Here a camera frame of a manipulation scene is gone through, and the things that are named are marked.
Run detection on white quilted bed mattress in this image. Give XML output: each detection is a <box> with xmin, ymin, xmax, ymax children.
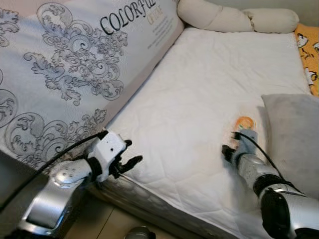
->
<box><xmin>102</xmin><ymin>27</ymin><xmax>319</xmax><ymax>239</ymax></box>

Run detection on small orange round object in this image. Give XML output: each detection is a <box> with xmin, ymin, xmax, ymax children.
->
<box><xmin>236</xmin><ymin>116</ymin><xmax>256</xmax><ymax>131</ymax></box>

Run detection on cream bolster pillow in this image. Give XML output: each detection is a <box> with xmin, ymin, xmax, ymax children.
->
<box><xmin>177</xmin><ymin>0</ymin><xmax>300</xmax><ymax>34</ymax></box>

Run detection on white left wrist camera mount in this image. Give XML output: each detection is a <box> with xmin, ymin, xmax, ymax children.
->
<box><xmin>94</xmin><ymin>131</ymin><xmax>128</xmax><ymax>169</ymax></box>

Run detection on yellow cartoon print blanket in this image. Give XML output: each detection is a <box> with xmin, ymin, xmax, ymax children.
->
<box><xmin>294</xmin><ymin>24</ymin><xmax>319</xmax><ymax>96</ymax></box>

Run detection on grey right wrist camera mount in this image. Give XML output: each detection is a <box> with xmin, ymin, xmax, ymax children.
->
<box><xmin>238</xmin><ymin>128</ymin><xmax>260</xmax><ymax>156</ymax></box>

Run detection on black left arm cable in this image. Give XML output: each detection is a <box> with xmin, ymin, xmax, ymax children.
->
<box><xmin>0</xmin><ymin>130</ymin><xmax>108</xmax><ymax>212</ymax></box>

